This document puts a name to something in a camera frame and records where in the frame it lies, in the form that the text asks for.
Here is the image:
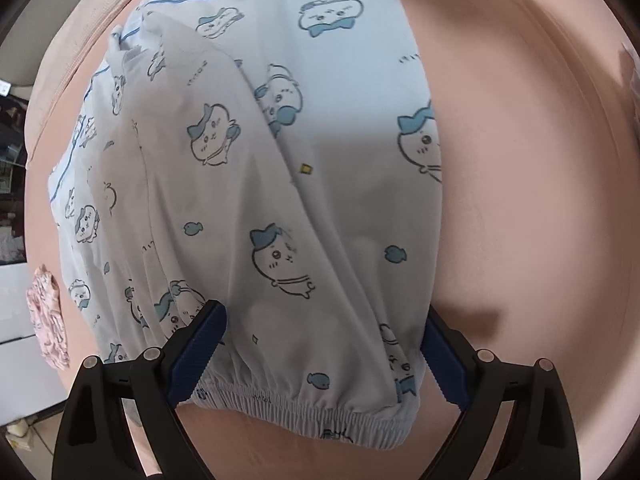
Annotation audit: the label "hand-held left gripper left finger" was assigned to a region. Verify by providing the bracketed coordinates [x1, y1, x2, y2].
[52, 300, 227, 480]

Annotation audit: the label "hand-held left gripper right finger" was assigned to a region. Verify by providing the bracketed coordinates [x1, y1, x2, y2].
[422, 305, 581, 480]

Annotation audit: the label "blue cartoon print pajama pants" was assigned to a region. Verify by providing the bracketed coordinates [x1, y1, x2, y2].
[47, 0, 446, 448]

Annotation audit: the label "pink printed garment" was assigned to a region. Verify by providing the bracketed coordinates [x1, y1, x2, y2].
[25, 265, 71, 371]

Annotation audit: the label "pink towel-covered pillow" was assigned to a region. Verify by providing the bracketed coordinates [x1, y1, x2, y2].
[22, 0, 176, 171]

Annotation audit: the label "glass door wardrobe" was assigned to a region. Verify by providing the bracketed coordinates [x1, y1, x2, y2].
[0, 80, 31, 263]

